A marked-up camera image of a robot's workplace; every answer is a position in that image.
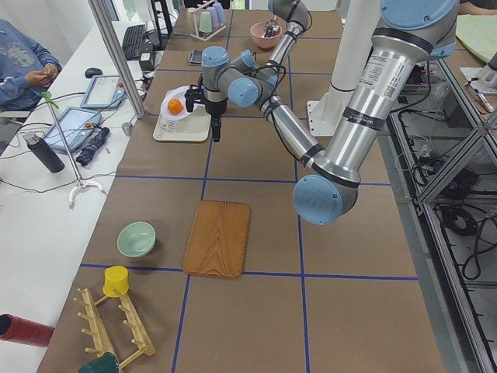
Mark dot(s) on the orange fruit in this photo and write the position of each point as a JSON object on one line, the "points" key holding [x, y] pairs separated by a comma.
{"points": [[175, 107]]}

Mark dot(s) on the blue teach pendant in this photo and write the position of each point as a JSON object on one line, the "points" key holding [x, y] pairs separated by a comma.
{"points": [[103, 92], [77, 124]]}

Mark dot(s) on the black keyboard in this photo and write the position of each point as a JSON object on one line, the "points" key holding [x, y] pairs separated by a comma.
{"points": [[132, 41]]}

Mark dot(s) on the black computer mouse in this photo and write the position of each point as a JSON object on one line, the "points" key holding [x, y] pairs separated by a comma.
{"points": [[91, 72]]}

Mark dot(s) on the aluminium frame post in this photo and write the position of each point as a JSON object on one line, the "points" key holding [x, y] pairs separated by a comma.
{"points": [[107, 31]]}

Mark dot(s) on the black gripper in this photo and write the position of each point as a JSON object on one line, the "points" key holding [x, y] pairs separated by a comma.
{"points": [[216, 107]]}

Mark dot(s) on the red cylinder cup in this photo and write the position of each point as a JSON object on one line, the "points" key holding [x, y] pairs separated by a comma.
{"points": [[18, 330]]}

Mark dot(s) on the light green bowl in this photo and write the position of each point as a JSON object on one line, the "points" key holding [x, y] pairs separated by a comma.
{"points": [[136, 239]]}

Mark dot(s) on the pink bowl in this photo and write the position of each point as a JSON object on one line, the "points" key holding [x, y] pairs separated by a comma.
{"points": [[256, 31]]}

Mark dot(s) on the white camera stand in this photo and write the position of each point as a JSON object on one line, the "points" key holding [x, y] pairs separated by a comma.
{"points": [[82, 184]]}

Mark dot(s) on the blue teach pendant far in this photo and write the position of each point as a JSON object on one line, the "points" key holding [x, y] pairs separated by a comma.
{"points": [[103, 92]]}

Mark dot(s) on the cream bear serving tray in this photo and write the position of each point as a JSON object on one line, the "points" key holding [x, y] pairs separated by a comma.
{"points": [[194, 128]]}

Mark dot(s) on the white cup rack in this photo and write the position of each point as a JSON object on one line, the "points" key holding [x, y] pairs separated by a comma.
{"points": [[207, 20]]}

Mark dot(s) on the yellow cup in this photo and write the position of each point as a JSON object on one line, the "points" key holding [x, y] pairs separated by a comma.
{"points": [[116, 281]]}

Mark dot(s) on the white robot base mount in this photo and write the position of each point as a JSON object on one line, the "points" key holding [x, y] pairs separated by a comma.
{"points": [[322, 117]]}

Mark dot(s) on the folded navy umbrella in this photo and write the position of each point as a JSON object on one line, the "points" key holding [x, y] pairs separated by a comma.
{"points": [[88, 152]]}

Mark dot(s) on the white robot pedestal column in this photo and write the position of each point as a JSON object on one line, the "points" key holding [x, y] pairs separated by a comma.
{"points": [[361, 18]]}

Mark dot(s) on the black water bottle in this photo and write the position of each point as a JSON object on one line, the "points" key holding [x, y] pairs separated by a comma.
{"points": [[43, 152]]}

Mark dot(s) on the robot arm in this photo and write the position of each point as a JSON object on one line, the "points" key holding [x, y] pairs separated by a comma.
{"points": [[298, 20], [382, 42]]}

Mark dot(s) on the blue teach pendant near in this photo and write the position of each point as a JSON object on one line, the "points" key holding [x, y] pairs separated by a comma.
{"points": [[77, 124]]}

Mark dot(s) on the wooden cup rack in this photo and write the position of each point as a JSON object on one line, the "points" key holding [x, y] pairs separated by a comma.
{"points": [[114, 328]]}

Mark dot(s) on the white round plate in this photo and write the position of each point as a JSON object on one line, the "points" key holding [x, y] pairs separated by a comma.
{"points": [[178, 93]]}

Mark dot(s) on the dark green cup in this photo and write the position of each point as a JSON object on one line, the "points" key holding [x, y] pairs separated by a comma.
{"points": [[107, 363]]}

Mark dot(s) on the brown wooden cutting board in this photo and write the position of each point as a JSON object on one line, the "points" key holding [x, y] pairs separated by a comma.
{"points": [[218, 240]]}

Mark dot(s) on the seated person in blue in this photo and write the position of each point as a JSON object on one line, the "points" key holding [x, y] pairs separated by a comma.
{"points": [[27, 69]]}

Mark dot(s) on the metal utensils in pink bowl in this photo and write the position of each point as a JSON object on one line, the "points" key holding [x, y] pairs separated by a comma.
{"points": [[271, 28]]}

